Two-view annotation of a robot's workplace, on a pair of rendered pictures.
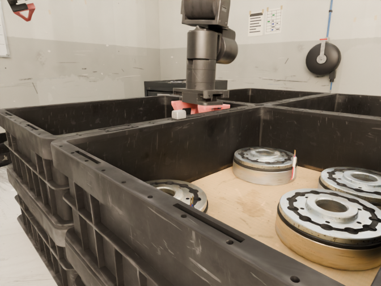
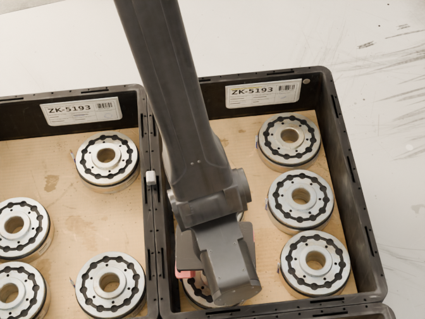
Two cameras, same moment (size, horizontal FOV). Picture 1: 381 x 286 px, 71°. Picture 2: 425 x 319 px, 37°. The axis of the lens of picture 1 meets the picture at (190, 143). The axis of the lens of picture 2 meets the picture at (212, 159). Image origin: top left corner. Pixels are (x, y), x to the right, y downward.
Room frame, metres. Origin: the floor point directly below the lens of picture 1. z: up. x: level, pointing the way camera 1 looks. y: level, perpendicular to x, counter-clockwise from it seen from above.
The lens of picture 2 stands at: (0.76, -0.28, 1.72)
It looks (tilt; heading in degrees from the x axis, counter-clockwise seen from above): 58 degrees down; 130
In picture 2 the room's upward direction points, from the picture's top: 3 degrees counter-clockwise
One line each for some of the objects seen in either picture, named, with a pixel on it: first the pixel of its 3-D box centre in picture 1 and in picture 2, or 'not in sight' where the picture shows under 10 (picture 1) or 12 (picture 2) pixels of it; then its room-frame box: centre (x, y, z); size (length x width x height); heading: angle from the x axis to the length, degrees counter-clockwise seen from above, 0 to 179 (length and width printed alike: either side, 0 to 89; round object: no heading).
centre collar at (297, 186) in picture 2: not in sight; (301, 196); (0.57, 0.16, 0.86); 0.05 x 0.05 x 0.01
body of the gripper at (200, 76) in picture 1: (200, 79); (214, 239); (0.54, -0.02, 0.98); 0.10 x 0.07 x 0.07; 39
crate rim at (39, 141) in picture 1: (134, 113); (254, 183); (0.51, 0.11, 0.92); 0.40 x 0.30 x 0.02; 134
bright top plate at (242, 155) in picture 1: (264, 156); (110, 284); (0.43, -0.12, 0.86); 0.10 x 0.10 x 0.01
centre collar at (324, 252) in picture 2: not in sight; (315, 261); (0.64, 0.08, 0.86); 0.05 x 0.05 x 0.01
